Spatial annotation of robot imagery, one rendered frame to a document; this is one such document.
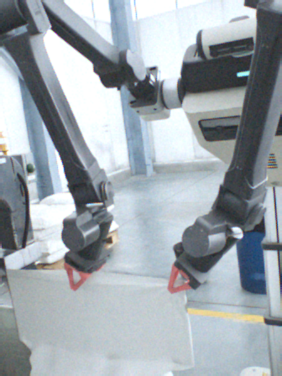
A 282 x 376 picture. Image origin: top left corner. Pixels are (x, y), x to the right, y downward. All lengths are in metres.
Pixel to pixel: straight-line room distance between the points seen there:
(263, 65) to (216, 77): 0.51
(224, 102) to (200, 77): 0.10
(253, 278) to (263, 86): 2.62
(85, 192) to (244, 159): 0.35
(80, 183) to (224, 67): 0.48
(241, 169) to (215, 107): 0.42
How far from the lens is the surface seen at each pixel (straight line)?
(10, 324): 1.75
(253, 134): 0.66
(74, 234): 0.83
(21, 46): 0.79
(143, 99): 1.17
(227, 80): 1.12
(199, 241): 0.71
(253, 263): 3.11
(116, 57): 1.03
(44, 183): 7.15
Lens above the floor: 1.39
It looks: 9 degrees down
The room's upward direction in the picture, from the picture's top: 8 degrees counter-clockwise
